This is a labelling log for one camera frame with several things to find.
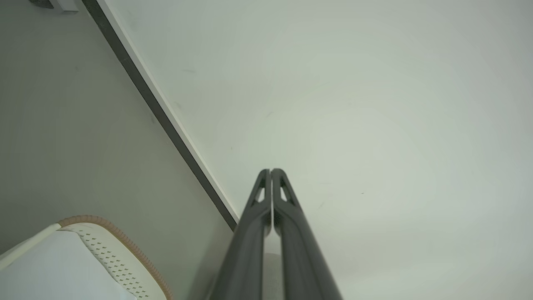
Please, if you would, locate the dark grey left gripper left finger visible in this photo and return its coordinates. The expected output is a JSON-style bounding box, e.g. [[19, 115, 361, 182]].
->
[[208, 168, 272, 300]]

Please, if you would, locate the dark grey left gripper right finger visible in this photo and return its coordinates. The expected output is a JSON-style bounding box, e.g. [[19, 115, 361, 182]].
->
[[271, 168, 343, 300]]

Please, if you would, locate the white and black skirting strip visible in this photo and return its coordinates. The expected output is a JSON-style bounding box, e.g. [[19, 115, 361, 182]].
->
[[81, 0, 241, 232]]

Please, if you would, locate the white wall socket box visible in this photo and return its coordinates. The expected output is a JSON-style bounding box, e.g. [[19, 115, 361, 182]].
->
[[53, 0, 80, 15]]

